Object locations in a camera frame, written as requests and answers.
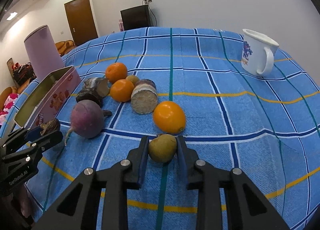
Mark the pink floral cushion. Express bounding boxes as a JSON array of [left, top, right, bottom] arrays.
[[0, 93, 19, 126]]

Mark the white enamel mug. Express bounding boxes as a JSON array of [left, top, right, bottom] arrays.
[[241, 28, 279, 77]]

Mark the large orange fruit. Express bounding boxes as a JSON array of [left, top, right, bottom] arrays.
[[153, 101, 186, 134]]

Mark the orange leather sofa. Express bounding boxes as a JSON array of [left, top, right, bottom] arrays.
[[1, 78, 33, 111]]

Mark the small brown round fruit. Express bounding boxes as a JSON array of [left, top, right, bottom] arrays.
[[126, 75, 140, 86]]

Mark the orange mandarin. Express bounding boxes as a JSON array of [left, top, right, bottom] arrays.
[[105, 62, 127, 84], [110, 79, 135, 102]]

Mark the purple round turnip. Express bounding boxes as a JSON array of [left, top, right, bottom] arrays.
[[65, 99, 112, 145]]

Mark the pink rectangular tin box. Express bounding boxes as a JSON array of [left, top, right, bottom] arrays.
[[14, 66, 81, 129]]

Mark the small brown-green pear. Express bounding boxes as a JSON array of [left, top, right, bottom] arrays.
[[148, 134, 177, 163]]

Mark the black television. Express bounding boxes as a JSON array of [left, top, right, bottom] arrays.
[[120, 5, 151, 31]]

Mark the black power cable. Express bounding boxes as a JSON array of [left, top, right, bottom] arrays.
[[142, 0, 158, 28]]

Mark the brown wooden door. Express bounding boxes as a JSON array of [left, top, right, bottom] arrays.
[[64, 0, 98, 46]]

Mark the orange mandarin front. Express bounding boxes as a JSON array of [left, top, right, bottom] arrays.
[[110, 79, 135, 102]]

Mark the orange leather armchair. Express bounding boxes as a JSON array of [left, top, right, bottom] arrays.
[[55, 40, 76, 57]]

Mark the blue plaid tablecloth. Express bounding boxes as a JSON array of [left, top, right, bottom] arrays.
[[26, 27, 319, 229]]

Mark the small dark root piece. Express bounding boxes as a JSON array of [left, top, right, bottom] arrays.
[[40, 118, 61, 136]]

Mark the pink electric kettle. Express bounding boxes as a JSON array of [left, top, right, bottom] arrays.
[[24, 25, 65, 81]]

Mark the orange mandarin back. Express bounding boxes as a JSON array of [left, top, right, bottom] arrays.
[[105, 62, 127, 84]]

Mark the cut purple taro piece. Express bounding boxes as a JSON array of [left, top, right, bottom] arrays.
[[131, 79, 158, 114]]

